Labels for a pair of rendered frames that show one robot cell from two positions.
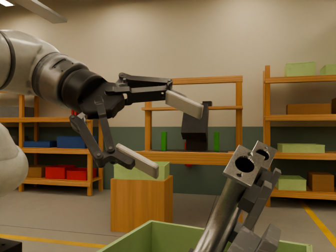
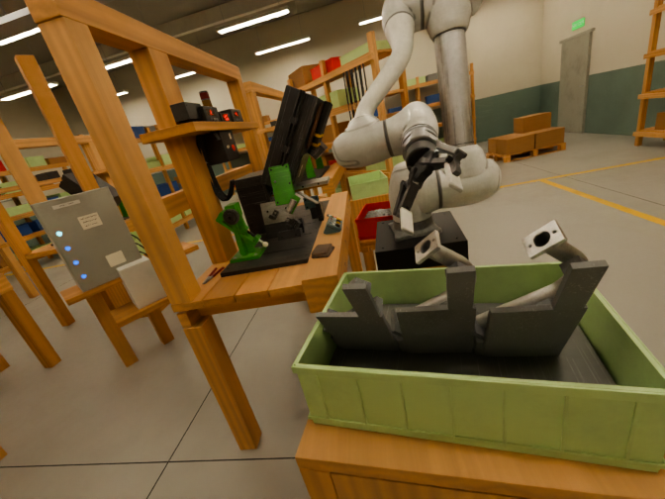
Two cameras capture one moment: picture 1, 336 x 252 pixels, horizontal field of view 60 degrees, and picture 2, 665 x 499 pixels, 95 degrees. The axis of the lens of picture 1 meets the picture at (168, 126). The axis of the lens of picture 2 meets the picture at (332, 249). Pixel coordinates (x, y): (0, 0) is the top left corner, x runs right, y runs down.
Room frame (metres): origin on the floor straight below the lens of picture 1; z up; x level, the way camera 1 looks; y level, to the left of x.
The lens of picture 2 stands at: (0.22, -0.58, 1.39)
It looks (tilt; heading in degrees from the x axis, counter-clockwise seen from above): 21 degrees down; 87
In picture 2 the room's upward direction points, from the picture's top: 13 degrees counter-clockwise
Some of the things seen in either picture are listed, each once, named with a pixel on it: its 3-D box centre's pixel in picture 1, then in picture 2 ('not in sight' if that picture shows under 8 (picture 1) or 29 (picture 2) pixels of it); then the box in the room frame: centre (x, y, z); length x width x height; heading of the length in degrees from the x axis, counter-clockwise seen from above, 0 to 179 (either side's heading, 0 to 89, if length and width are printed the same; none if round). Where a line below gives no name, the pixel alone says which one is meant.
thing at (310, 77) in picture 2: not in sight; (345, 139); (1.07, 4.55, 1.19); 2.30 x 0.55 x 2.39; 117
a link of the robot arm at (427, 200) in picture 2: not in sight; (412, 189); (0.62, 0.57, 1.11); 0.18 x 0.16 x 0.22; 162
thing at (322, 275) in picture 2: not in sight; (335, 230); (0.34, 1.18, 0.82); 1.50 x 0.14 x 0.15; 78
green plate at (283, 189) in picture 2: not in sight; (283, 183); (0.12, 1.15, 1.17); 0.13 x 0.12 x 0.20; 78
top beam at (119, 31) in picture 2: not in sight; (180, 54); (-0.22, 1.30, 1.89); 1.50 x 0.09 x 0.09; 78
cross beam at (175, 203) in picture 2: not in sight; (214, 186); (-0.29, 1.31, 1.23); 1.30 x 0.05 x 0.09; 78
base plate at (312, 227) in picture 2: not in sight; (288, 229); (0.07, 1.24, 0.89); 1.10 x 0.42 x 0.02; 78
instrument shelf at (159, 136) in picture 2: not in sight; (214, 130); (-0.18, 1.29, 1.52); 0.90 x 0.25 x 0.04; 78
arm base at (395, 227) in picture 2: not in sight; (412, 221); (0.62, 0.60, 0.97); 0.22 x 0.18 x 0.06; 81
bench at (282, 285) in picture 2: not in sight; (306, 291); (0.07, 1.24, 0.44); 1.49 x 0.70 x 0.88; 78
